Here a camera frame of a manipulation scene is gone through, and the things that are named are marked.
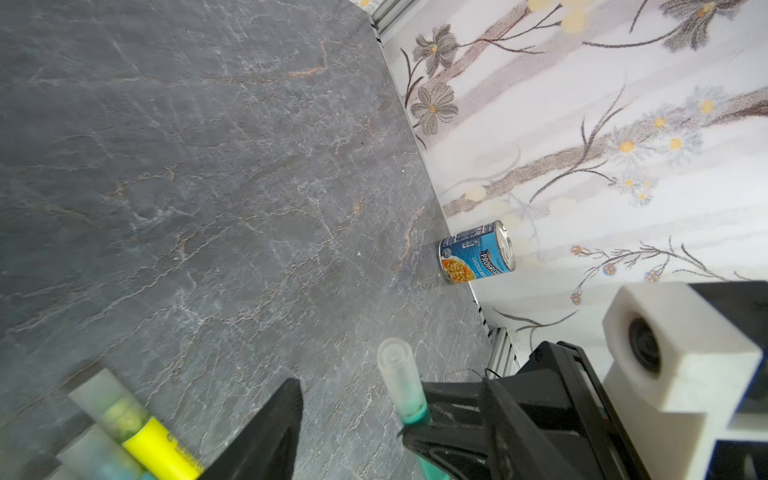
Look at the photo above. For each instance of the yellow marker pen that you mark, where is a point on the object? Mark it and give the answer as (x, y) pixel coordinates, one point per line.
(126, 420)

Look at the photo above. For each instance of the blue soup can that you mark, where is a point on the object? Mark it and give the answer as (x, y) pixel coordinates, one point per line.
(481, 252)

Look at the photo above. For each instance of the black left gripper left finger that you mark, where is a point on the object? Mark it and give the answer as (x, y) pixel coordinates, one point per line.
(266, 448)

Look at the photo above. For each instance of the blue marker pen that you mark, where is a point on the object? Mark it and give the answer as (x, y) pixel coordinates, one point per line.
(95, 455)

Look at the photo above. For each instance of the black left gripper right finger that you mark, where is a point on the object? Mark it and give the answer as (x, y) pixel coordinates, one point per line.
(551, 420)

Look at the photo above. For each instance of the green marker pen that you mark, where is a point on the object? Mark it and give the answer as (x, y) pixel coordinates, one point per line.
(396, 364)

